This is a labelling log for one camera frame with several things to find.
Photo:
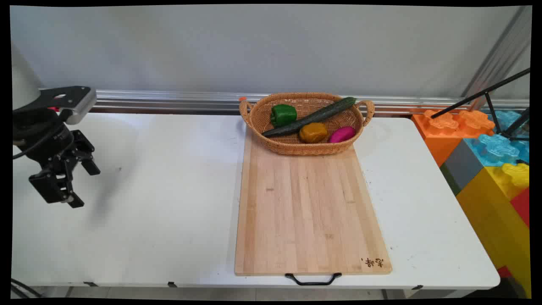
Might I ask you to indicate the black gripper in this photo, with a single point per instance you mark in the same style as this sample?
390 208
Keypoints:
40 135

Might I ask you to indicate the orange-yellow potato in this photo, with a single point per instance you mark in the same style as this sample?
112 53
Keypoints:
313 132

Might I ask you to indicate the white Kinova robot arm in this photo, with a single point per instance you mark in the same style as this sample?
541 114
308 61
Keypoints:
23 84

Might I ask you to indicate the green bell pepper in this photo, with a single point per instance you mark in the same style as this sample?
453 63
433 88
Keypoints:
283 115

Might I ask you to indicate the woven wicker basket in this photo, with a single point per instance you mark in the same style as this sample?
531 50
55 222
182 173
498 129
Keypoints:
311 146

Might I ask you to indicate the wooden cutting board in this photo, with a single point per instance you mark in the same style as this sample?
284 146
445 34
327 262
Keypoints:
309 212

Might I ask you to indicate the dark green cucumber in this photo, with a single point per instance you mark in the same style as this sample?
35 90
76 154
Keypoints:
313 116

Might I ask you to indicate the magenta sweet potato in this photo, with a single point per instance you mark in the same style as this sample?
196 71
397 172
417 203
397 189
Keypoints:
342 134

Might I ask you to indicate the orange giant building block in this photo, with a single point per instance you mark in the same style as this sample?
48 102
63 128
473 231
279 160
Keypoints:
440 135

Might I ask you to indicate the grey giant building block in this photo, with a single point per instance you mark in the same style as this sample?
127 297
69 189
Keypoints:
461 167

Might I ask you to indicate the black tripod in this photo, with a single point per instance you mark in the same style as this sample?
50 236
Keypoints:
487 90

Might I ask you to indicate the blue giant building block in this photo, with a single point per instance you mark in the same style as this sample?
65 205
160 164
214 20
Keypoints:
495 148

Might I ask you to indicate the yellow giant building block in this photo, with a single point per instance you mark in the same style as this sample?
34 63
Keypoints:
495 216

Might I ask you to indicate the red giant building block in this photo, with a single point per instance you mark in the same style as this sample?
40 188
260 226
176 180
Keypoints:
521 205

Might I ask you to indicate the aluminium rail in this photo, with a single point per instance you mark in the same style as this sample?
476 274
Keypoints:
169 101

